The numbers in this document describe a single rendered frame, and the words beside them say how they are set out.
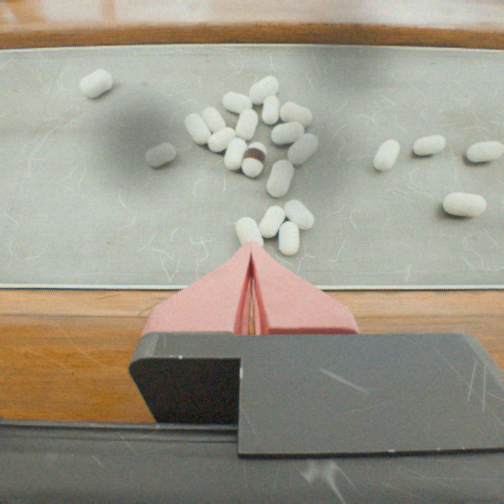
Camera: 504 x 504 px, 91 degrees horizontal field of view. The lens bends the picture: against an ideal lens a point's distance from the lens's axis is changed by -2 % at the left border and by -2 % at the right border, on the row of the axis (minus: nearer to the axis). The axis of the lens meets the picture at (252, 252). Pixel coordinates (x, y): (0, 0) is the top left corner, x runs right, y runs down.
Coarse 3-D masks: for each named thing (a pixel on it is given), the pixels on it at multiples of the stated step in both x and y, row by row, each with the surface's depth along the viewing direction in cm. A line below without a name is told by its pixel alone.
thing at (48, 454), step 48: (0, 432) 4; (48, 432) 4; (96, 432) 4; (144, 432) 4; (192, 432) 4; (0, 480) 3; (48, 480) 3; (96, 480) 3; (144, 480) 3; (192, 480) 3; (240, 480) 3; (288, 480) 3; (336, 480) 3; (384, 480) 3; (432, 480) 3; (480, 480) 3
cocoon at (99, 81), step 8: (96, 72) 28; (104, 72) 28; (88, 80) 27; (96, 80) 28; (104, 80) 28; (88, 88) 28; (96, 88) 28; (104, 88) 29; (88, 96) 29; (96, 96) 29
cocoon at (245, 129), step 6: (246, 114) 26; (252, 114) 26; (240, 120) 26; (246, 120) 26; (252, 120) 26; (240, 126) 26; (246, 126) 26; (252, 126) 26; (240, 132) 26; (246, 132) 26; (252, 132) 26; (240, 138) 27; (246, 138) 27
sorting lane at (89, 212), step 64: (0, 64) 31; (64, 64) 31; (128, 64) 31; (192, 64) 30; (256, 64) 30; (320, 64) 30; (384, 64) 30; (448, 64) 31; (0, 128) 28; (64, 128) 28; (128, 128) 28; (256, 128) 28; (320, 128) 28; (384, 128) 28; (448, 128) 28; (0, 192) 26; (64, 192) 26; (128, 192) 26; (192, 192) 26; (256, 192) 26; (320, 192) 26; (384, 192) 26; (448, 192) 26; (0, 256) 25; (64, 256) 25; (128, 256) 25; (192, 256) 25; (320, 256) 25; (384, 256) 25; (448, 256) 25
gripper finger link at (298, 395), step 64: (192, 320) 5; (192, 384) 5; (256, 384) 4; (320, 384) 4; (384, 384) 4; (448, 384) 4; (256, 448) 3; (320, 448) 3; (384, 448) 3; (448, 448) 3
